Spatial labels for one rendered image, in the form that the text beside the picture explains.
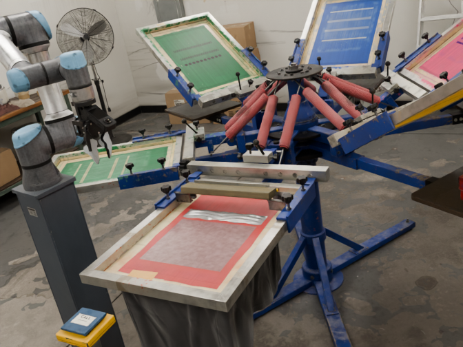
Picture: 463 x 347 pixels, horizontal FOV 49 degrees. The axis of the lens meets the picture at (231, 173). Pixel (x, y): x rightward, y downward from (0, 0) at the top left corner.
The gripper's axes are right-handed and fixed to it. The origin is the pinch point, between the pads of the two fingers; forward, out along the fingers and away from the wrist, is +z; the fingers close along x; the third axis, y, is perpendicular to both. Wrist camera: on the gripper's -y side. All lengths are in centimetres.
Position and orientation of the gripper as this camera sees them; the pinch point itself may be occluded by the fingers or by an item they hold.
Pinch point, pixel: (104, 158)
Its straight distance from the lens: 176.8
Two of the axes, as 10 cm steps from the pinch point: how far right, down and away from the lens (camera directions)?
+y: -7.8, -1.2, 6.2
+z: 1.6, 9.1, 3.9
